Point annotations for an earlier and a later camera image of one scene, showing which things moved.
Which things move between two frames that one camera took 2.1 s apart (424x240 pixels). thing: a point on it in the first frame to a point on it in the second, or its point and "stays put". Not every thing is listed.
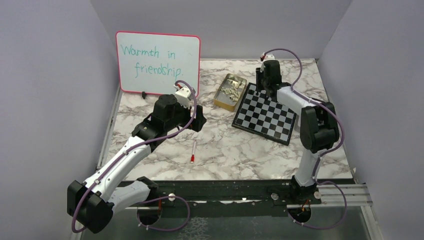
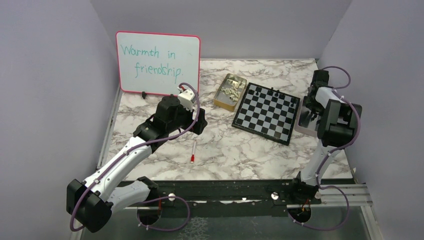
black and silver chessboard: (269, 119) stays put
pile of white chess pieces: (233, 91) stays put
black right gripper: (258, 74) to (317, 106)
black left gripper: (198, 122) stays put
